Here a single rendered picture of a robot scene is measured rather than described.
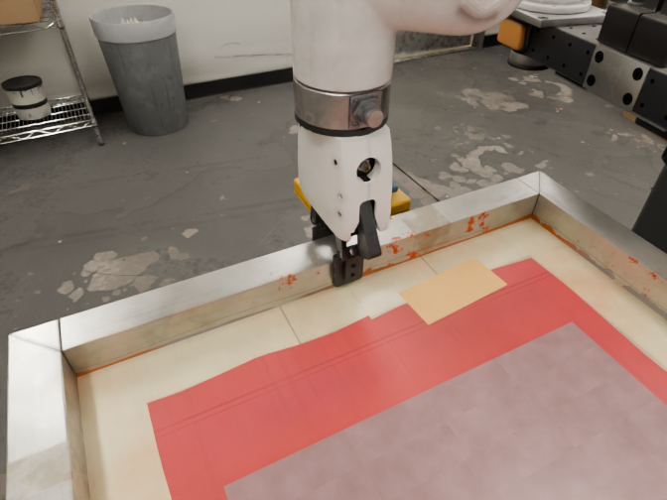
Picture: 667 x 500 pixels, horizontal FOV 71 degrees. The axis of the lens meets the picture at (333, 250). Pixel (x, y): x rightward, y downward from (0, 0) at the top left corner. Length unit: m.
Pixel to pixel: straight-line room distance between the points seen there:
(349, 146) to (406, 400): 0.21
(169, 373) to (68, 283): 1.78
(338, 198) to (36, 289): 1.94
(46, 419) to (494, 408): 0.33
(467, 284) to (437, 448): 0.18
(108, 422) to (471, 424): 0.28
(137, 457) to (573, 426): 0.33
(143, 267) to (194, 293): 1.71
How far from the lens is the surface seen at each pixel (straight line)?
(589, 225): 0.57
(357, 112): 0.35
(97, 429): 0.43
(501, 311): 0.49
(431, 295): 0.48
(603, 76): 0.80
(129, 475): 0.40
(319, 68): 0.34
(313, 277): 0.46
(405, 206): 0.68
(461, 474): 0.39
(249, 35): 3.70
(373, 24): 0.34
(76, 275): 2.22
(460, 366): 0.43
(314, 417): 0.39
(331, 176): 0.38
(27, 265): 2.38
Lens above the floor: 1.32
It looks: 40 degrees down
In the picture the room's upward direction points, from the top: straight up
